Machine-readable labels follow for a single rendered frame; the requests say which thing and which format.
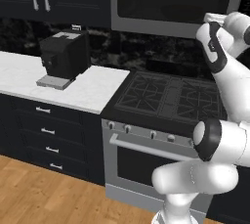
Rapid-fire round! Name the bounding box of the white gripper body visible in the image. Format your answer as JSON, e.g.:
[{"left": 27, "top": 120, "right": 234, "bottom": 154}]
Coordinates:
[{"left": 203, "top": 12, "right": 229, "bottom": 27}]

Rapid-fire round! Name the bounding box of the grey microwave oven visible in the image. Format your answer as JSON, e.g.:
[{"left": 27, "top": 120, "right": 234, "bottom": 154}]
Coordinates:
[{"left": 109, "top": 0, "right": 249, "bottom": 40}]

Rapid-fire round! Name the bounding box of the steel oven door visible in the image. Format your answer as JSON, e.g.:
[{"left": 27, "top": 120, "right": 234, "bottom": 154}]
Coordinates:
[{"left": 103, "top": 132, "right": 213, "bottom": 215}]

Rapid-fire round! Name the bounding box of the black gas hob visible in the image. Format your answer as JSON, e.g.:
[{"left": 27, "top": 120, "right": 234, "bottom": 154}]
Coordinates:
[{"left": 100, "top": 68, "right": 229, "bottom": 138}]

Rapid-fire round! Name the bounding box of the black coffee machine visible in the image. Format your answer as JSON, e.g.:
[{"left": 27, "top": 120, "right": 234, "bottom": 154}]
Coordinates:
[{"left": 35, "top": 23, "right": 92, "bottom": 91}]

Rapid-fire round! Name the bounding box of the dark drawer front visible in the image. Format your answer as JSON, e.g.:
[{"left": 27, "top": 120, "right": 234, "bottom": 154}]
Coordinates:
[
  {"left": 9, "top": 95, "right": 85, "bottom": 126},
  {"left": 16, "top": 113, "right": 87, "bottom": 146},
  {"left": 21, "top": 132, "right": 88, "bottom": 164},
  {"left": 26, "top": 149, "right": 90, "bottom": 179}
]

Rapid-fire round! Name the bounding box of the dark base cabinet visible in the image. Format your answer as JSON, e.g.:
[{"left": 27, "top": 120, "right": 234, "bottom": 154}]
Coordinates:
[{"left": 206, "top": 164, "right": 250, "bottom": 224}]

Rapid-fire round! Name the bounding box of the silver oven door handle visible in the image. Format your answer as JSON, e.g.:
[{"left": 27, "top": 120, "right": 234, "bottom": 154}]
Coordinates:
[{"left": 108, "top": 133, "right": 197, "bottom": 163}]

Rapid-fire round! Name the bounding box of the silver drawer handle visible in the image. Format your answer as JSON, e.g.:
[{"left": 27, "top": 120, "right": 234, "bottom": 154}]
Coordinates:
[
  {"left": 49, "top": 162, "right": 64, "bottom": 171},
  {"left": 40, "top": 127, "right": 57, "bottom": 136},
  {"left": 45, "top": 146, "right": 61, "bottom": 155},
  {"left": 35, "top": 106, "right": 52, "bottom": 114}
]

